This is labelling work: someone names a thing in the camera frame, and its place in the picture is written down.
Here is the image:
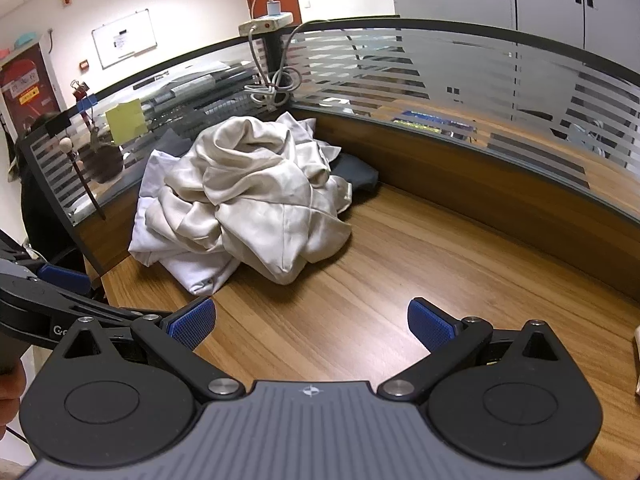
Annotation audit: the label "white shirt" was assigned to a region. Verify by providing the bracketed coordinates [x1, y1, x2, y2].
[127, 149, 247, 297]

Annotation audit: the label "wall whiteboard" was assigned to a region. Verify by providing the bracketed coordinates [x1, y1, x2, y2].
[91, 8, 158, 70]

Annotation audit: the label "blue printed packets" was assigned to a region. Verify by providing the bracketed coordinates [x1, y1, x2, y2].
[392, 109, 477, 137]

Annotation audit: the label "person's left hand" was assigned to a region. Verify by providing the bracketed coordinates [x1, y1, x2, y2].
[0, 360, 27, 428]

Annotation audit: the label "bundled grey cables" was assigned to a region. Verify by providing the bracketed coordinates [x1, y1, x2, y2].
[244, 20, 326, 110]

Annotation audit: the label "wooden stick with ball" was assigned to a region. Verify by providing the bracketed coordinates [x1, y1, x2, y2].
[62, 140, 107, 221]

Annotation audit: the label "white power strip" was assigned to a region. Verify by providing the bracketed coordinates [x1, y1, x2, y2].
[237, 12, 294, 37]

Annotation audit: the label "striped glass desk partition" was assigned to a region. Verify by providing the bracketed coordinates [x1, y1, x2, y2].
[287, 19, 640, 302]
[17, 25, 292, 277]

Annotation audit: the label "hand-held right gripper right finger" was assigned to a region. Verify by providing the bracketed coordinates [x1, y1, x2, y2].
[376, 297, 577, 402]

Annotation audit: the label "dark plant pot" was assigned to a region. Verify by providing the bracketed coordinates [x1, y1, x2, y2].
[80, 127, 124, 184]

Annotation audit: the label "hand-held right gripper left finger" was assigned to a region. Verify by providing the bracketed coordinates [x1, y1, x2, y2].
[57, 296, 247, 402]

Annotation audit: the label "yellow paper sheet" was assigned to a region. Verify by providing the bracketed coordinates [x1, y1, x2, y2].
[105, 97, 149, 146]

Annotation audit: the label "red fire cabinet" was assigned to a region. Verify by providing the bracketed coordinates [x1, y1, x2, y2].
[0, 42, 64, 128]

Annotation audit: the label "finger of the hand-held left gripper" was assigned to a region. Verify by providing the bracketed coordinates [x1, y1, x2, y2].
[0, 230, 106, 307]
[0, 275, 173, 333]

